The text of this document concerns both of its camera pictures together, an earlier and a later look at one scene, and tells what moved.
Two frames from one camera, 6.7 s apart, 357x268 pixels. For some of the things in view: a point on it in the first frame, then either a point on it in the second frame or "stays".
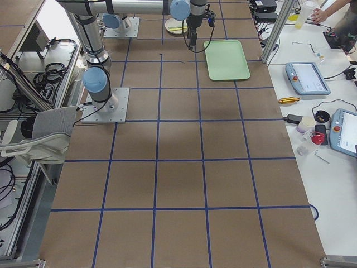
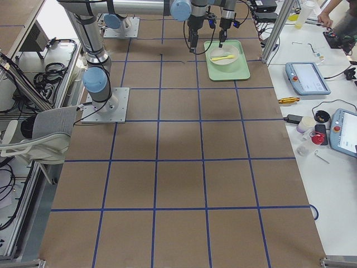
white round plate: [174, 26] to [226, 51]
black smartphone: [322, 128] stays
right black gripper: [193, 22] stays
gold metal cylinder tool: [288, 100] stays
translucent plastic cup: [307, 8] stays
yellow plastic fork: [176, 29] to [219, 58]
